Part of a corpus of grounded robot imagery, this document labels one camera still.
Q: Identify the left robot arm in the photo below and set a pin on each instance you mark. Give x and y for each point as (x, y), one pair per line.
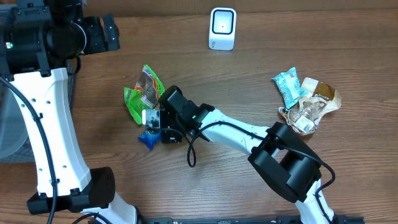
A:
(35, 47)

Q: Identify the white barcode scanner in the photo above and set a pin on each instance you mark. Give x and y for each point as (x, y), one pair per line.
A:
(222, 30)

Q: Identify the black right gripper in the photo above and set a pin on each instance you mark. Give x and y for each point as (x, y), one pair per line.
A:
(171, 132)

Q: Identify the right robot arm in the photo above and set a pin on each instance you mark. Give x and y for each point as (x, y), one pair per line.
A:
(286, 164)

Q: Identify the grey plastic mesh basket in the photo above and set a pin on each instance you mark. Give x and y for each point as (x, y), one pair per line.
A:
(15, 144)

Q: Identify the light teal snack packet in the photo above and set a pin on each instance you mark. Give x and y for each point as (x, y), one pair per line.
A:
(289, 87)

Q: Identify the blue Oreo cookie pack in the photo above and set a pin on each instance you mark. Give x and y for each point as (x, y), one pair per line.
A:
(150, 139)

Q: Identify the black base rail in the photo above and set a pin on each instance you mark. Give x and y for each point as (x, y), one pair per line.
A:
(277, 220)

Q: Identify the green snack packet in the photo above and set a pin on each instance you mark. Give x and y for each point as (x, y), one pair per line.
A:
(145, 94)

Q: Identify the brown paper bread bag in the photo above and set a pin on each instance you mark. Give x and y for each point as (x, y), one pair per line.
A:
(319, 99)

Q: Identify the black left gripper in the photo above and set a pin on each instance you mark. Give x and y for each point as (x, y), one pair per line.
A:
(99, 42)

